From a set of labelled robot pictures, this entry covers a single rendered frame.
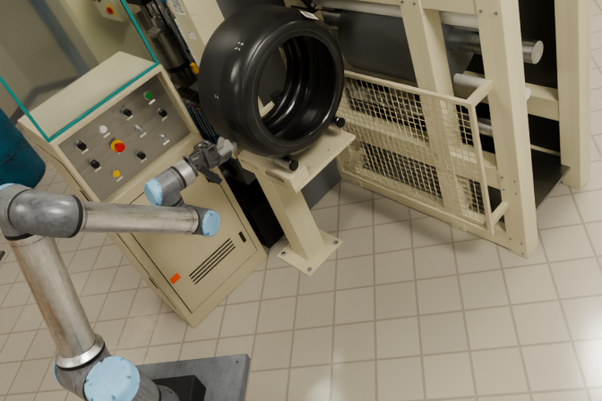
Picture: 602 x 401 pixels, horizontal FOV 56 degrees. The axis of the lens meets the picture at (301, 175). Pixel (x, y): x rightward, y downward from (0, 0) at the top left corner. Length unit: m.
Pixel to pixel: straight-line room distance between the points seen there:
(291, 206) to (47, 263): 1.39
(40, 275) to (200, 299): 1.39
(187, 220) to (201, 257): 1.05
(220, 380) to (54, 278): 0.68
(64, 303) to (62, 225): 0.31
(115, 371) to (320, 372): 1.11
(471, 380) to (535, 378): 0.24
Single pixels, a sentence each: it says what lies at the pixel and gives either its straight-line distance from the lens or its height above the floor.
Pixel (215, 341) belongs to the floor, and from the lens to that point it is 3.00.
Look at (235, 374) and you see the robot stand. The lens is 2.08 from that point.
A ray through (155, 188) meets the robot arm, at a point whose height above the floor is 1.17.
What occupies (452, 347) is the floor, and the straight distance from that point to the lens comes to 2.61.
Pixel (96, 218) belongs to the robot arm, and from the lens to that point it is 1.65.
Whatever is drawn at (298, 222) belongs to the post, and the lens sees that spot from 2.88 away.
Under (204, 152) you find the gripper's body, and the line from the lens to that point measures 2.01.
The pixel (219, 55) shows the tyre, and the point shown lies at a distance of 2.04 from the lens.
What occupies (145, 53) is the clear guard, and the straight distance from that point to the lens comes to 2.47.
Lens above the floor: 2.23
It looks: 38 degrees down
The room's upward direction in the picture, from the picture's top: 23 degrees counter-clockwise
